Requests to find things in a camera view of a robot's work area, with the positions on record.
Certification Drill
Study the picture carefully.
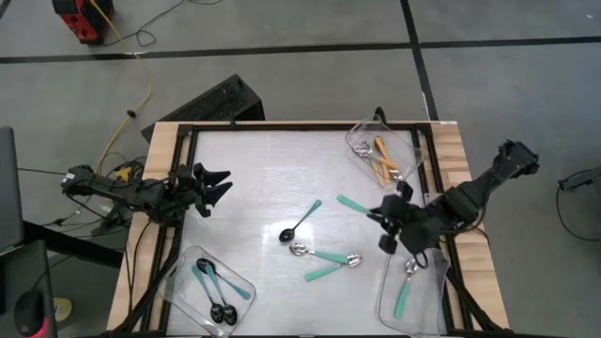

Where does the yellow tape roll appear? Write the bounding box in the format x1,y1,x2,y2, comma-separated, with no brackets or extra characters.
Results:
53,297,74,324

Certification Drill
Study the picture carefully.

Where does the black table frame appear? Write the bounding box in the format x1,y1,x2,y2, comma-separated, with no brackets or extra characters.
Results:
140,121,475,338

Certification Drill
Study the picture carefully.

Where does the yellow power cable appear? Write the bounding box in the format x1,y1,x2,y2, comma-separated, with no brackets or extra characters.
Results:
87,0,155,166

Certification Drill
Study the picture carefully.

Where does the black floor cable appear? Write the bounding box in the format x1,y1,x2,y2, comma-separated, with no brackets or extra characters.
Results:
101,0,224,48

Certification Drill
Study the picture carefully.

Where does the black floor stand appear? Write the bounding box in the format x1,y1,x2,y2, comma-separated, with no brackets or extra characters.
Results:
91,206,137,237

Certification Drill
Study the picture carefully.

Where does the grey laptop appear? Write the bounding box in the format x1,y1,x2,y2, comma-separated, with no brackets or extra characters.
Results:
0,125,25,257

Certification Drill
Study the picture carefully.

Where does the black side desk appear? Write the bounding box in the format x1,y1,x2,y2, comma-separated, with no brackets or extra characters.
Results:
0,219,126,338

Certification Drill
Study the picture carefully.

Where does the red and black box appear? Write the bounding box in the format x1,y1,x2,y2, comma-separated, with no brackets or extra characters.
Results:
50,0,116,46

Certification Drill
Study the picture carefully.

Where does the black floor device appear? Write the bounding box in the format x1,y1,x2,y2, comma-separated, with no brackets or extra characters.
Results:
557,166,601,192

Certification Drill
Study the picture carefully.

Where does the clear plastic container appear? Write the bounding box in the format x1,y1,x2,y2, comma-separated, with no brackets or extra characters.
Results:
377,238,451,338
158,243,258,338
344,114,425,192

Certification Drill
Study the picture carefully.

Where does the black perforated computer tower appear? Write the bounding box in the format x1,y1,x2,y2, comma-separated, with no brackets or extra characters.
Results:
140,72,267,145

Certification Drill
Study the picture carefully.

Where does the black computer mouse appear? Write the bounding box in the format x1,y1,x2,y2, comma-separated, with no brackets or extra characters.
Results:
12,288,47,338

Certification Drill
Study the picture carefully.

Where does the black device cable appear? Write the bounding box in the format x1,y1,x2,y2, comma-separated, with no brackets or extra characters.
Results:
555,180,601,243

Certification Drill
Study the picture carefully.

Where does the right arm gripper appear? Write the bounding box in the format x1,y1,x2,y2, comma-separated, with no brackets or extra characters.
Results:
367,180,442,257

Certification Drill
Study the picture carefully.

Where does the mint green handled silver spoon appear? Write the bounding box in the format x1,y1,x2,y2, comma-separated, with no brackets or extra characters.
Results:
287,243,349,265
393,256,420,320
303,253,364,284
335,193,377,218

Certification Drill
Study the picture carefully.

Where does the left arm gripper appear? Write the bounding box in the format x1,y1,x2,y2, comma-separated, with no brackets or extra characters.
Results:
168,161,235,220

